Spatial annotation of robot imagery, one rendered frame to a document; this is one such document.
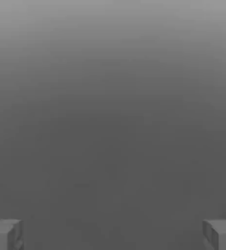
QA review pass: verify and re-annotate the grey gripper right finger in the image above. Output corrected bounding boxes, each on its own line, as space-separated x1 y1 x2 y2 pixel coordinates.
202 219 226 250

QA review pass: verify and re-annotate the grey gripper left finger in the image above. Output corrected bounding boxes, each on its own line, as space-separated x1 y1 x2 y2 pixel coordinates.
0 219 25 250

